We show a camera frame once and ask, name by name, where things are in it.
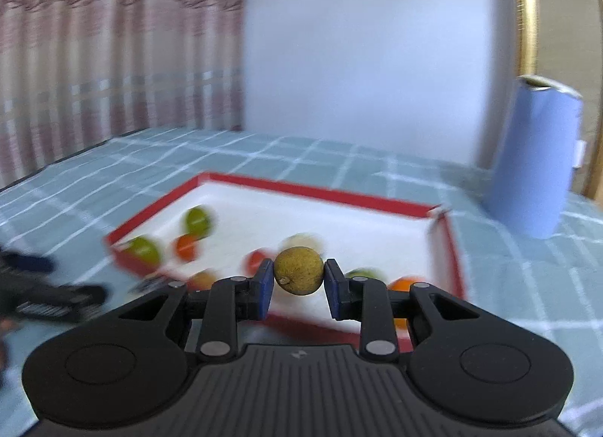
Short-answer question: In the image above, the small green lime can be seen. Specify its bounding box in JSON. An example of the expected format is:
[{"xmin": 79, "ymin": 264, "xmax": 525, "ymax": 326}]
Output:
[{"xmin": 184, "ymin": 206, "xmax": 213, "ymax": 239}]

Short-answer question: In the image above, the brown-yellow longan fruit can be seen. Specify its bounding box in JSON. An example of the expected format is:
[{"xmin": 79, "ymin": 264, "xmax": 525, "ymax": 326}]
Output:
[{"xmin": 274, "ymin": 246, "xmax": 323, "ymax": 296}]

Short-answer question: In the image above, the yellow-green round fruit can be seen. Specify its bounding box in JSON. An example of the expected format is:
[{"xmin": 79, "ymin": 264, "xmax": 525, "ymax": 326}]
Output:
[{"xmin": 187, "ymin": 270, "xmax": 219, "ymax": 291}]

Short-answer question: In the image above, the red cherry tomato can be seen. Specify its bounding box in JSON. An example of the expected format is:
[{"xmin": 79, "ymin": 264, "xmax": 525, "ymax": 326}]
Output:
[
  {"xmin": 174, "ymin": 234, "xmax": 198, "ymax": 262},
  {"xmin": 243, "ymin": 249, "xmax": 274, "ymax": 277}
]

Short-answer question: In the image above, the green lime in tray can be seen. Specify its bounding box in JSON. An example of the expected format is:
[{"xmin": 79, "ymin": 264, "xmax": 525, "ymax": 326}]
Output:
[{"xmin": 125, "ymin": 236, "xmax": 161, "ymax": 267}]

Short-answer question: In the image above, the orange mandarin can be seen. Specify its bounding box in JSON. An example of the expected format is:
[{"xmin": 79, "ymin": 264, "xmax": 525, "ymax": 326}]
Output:
[{"xmin": 389, "ymin": 277, "xmax": 423, "ymax": 331}]

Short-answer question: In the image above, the checked teal bedsheet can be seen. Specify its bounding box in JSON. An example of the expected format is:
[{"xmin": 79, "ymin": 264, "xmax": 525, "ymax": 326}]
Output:
[{"xmin": 1, "ymin": 129, "xmax": 602, "ymax": 436}]

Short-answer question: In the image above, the red cherry tomato in tray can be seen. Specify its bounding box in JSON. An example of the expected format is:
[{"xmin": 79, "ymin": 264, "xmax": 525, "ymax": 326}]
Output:
[{"xmin": 174, "ymin": 234, "xmax": 198, "ymax": 262}]

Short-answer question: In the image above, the green cucumber chunk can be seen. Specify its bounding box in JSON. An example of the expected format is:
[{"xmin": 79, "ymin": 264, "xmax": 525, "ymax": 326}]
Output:
[{"xmin": 344, "ymin": 268, "xmax": 383, "ymax": 281}]

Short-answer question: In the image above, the red shallow box tray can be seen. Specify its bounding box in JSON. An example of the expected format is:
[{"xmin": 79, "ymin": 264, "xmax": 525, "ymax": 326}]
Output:
[{"xmin": 105, "ymin": 171, "xmax": 468, "ymax": 348}]

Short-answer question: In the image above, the blue electric kettle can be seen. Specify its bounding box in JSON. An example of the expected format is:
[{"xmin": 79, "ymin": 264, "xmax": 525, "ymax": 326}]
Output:
[{"xmin": 484, "ymin": 75, "xmax": 583, "ymax": 239}]

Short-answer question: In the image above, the pink patterned curtain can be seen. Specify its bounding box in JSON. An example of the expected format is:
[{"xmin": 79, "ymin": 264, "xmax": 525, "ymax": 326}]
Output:
[{"xmin": 1, "ymin": 0, "xmax": 244, "ymax": 186}]

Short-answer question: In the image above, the white wall switch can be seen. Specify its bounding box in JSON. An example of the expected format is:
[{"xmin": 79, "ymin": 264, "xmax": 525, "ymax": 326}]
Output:
[{"xmin": 573, "ymin": 140, "xmax": 588, "ymax": 169}]

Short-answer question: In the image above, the gold mirror frame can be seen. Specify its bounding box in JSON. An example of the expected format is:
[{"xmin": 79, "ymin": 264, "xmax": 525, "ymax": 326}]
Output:
[{"xmin": 514, "ymin": 0, "xmax": 602, "ymax": 203}]

